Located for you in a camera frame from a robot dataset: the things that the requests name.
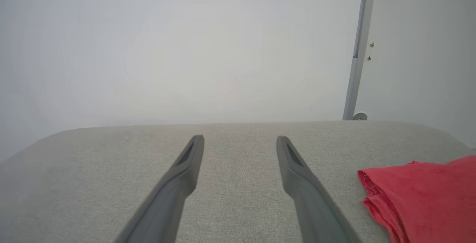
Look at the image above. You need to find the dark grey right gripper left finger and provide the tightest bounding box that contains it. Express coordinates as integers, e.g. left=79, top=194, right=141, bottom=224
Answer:
left=113, top=135, right=205, bottom=243

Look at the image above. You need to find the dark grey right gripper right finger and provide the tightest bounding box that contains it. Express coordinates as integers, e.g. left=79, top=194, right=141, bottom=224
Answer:
left=276, top=136, right=362, bottom=243

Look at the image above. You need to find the grey vertical wall rail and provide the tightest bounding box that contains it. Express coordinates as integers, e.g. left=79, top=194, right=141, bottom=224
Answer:
left=342, top=0, right=378, bottom=121

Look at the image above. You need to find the red basketball jersey white trim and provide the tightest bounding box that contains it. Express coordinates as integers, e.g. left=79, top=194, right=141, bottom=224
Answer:
left=357, top=156, right=476, bottom=243

